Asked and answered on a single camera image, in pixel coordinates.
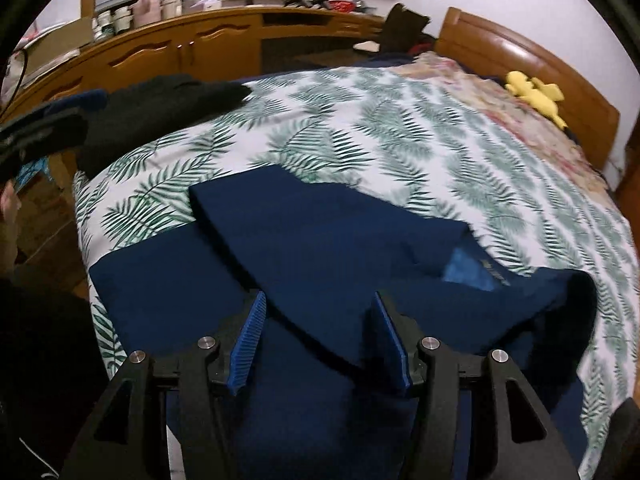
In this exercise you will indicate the black tool on desk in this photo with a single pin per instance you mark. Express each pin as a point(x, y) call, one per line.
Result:
point(307, 1)

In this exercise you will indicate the person's left hand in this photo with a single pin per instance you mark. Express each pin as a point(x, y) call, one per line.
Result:
point(7, 220)

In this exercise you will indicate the navy blue suit jacket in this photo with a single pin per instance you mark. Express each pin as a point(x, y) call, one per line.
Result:
point(320, 240)

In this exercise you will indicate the cardboard box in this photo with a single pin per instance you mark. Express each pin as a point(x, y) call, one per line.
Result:
point(55, 45)

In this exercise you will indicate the wooden bed headboard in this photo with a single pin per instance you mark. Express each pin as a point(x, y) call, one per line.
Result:
point(510, 45)

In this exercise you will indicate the yellow plush toy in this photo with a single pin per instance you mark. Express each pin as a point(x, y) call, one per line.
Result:
point(535, 92)

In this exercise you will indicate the long wooden desk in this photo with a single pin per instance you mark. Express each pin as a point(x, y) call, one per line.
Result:
point(220, 45)

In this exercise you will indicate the red basket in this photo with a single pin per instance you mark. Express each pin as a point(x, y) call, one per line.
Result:
point(341, 6)

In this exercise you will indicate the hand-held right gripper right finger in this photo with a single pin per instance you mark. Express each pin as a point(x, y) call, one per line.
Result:
point(392, 355)

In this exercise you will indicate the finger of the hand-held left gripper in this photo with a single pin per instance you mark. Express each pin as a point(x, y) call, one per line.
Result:
point(55, 132)
point(75, 101)

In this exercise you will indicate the floral blanket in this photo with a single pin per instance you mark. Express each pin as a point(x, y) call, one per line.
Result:
point(500, 105)

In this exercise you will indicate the folded black garment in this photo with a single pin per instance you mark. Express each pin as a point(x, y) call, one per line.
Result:
point(165, 105)

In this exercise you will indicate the blue plastic object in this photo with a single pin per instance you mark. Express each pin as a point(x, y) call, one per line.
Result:
point(31, 172)

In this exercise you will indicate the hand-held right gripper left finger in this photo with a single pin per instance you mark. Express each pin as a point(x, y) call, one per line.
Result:
point(247, 347)

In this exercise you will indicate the dark wooden chair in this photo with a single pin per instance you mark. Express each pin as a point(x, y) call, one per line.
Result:
point(402, 25)

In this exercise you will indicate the pink bottle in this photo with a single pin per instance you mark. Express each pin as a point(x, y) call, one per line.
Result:
point(148, 7)

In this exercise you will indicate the pink tissue box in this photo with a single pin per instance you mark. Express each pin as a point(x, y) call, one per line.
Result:
point(206, 2)

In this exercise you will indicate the white jar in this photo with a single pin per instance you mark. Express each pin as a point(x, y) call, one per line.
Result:
point(104, 24)
point(123, 20)

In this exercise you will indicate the leaf print bed sheet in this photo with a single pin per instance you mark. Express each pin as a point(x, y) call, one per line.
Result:
point(400, 125)

